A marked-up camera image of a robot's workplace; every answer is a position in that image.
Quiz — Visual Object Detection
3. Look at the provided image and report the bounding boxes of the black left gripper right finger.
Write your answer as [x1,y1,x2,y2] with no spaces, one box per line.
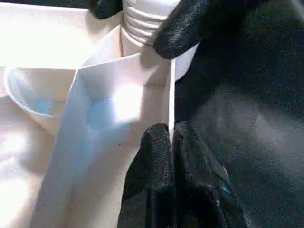
[171,121,245,228]

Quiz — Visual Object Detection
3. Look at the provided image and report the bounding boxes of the white plastic table top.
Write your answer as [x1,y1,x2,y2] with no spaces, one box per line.
[0,0,199,228]

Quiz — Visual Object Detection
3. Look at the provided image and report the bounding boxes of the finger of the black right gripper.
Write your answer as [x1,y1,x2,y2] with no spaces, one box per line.
[152,0,238,60]
[89,0,125,20]

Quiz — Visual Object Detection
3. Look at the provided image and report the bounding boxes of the white plastic table leg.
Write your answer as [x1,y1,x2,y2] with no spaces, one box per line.
[121,0,181,46]

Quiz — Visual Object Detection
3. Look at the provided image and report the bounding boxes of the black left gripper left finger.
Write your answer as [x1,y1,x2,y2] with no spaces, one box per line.
[117,123,178,228]

